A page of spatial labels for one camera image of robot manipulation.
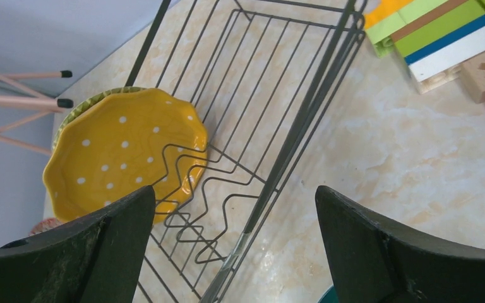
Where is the green ribbed plate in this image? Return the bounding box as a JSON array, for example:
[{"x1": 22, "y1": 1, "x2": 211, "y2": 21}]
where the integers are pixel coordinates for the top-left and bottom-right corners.
[{"x1": 51, "y1": 86, "x2": 145, "y2": 149}]

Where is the colourful toy block stack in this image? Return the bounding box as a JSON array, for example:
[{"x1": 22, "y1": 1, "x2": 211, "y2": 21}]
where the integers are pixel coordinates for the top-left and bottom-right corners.
[{"x1": 364, "y1": 0, "x2": 485, "y2": 93}]

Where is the grey wire dish rack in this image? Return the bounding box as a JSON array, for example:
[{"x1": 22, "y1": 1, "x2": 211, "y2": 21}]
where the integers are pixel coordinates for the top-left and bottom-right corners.
[{"x1": 127, "y1": 1, "x2": 367, "y2": 302}]

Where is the white plate teal rim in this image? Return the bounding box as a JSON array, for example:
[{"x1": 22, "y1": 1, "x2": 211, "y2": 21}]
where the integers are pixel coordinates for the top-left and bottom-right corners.
[{"x1": 318, "y1": 285, "x2": 339, "y2": 303}]

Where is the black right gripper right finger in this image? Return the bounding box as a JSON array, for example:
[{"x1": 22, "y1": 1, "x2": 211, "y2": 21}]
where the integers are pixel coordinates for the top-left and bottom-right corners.
[{"x1": 315, "y1": 186, "x2": 485, "y2": 302}]

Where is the yellow polka dot plate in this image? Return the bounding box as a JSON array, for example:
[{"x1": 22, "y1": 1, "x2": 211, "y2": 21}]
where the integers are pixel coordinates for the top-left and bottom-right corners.
[{"x1": 43, "y1": 88, "x2": 208, "y2": 224}]

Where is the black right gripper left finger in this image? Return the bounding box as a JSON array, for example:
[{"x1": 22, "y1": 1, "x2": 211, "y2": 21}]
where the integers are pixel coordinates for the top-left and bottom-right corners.
[{"x1": 0, "y1": 186, "x2": 155, "y2": 302}]

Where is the pink tripod stand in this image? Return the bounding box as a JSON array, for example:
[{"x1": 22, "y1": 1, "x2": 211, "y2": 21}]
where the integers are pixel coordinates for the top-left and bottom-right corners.
[{"x1": 0, "y1": 70, "x2": 74, "y2": 156}]

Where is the red patterned bowl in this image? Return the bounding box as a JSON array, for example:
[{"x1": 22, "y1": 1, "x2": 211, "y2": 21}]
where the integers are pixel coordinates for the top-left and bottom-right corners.
[{"x1": 28, "y1": 217, "x2": 63, "y2": 237}]

